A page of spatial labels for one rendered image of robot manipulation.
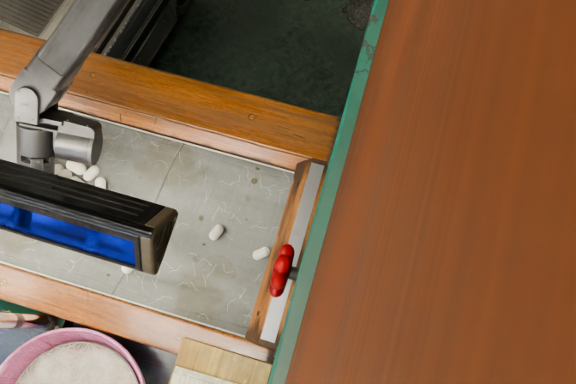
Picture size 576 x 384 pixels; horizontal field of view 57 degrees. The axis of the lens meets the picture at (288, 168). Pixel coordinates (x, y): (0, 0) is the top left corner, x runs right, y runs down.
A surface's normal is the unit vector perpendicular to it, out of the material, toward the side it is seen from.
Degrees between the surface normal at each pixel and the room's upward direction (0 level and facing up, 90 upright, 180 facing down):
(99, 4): 41
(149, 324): 0
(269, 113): 0
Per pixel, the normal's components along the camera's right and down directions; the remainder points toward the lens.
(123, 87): -0.01, -0.29
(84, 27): 0.04, 0.41
